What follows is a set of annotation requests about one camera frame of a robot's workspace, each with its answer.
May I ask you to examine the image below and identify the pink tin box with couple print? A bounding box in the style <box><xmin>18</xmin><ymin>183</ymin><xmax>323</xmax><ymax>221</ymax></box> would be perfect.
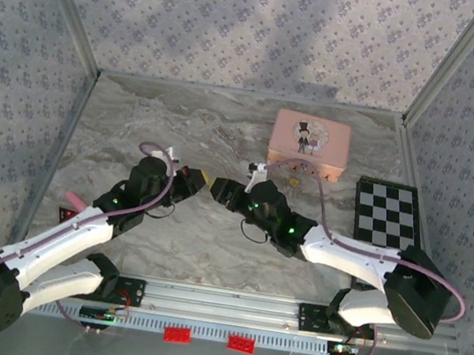
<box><xmin>263</xmin><ymin>106</ymin><xmax>355</xmax><ymax>185</ymax></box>

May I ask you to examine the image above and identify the pink marker pen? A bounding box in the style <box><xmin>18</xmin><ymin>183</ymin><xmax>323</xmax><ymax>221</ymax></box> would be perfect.
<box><xmin>63</xmin><ymin>191</ymin><xmax>88</xmax><ymax>212</ymax></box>

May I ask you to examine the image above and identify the small red card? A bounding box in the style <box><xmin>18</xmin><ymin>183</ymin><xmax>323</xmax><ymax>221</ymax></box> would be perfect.
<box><xmin>56</xmin><ymin>205</ymin><xmax>81</xmax><ymax>227</ymax></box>

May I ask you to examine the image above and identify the black and silver chessboard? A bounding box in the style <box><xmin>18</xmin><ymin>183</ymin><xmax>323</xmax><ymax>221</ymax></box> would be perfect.
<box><xmin>339</xmin><ymin>174</ymin><xmax>436</xmax><ymax>300</ymax></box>

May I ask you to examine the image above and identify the red toy brick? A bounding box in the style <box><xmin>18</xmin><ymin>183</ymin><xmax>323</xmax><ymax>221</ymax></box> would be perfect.
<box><xmin>225</xmin><ymin>333</ymin><xmax>258</xmax><ymax>355</ymax></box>
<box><xmin>162</xmin><ymin>326</ymin><xmax>193</xmax><ymax>347</ymax></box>

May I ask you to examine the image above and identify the green-lit circuit board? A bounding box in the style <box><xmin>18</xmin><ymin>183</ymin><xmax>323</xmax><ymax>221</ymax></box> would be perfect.
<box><xmin>79</xmin><ymin>304</ymin><xmax>130</xmax><ymax>326</ymax></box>
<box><xmin>325</xmin><ymin>339</ymin><xmax>361</xmax><ymax>355</ymax></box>

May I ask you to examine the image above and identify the white cable clip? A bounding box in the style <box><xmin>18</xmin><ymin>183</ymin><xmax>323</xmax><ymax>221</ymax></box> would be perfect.
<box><xmin>148</xmin><ymin>142</ymin><xmax>179</xmax><ymax>164</ymax></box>
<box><xmin>245</xmin><ymin>160</ymin><xmax>270</xmax><ymax>193</ymax></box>

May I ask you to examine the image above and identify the thin black cable loop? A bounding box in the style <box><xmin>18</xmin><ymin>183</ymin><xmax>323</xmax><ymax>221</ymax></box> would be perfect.
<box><xmin>237</xmin><ymin>221</ymin><xmax>272</xmax><ymax>246</ymax></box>
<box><xmin>144</xmin><ymin>200</ymin><xmax>177</xmax><ymax>223</ymax></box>

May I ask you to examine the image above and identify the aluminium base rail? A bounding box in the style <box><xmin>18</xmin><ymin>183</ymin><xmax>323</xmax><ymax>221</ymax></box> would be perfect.
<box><xmin>0</xmin><ymin>253</ymin><xmax>463</xmax><ymax>355</ymax></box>

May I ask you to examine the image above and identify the slotted grey cable duct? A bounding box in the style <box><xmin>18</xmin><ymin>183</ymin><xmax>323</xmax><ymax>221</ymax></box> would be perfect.
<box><xmin>26</xmin><ymin>296</ymin><xmax>330</xmax><ymax>355</ymax></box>

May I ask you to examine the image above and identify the aluminium frame post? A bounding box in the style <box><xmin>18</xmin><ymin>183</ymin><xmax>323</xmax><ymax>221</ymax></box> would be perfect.
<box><xmin>11</xmin><ymin>0</ymin><xmax>114</xmax><ymax>79</ymax></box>
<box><xmin>399</xmin><ymin>0</ymin><xmax>474</xmax><ymax>136</ymax></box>

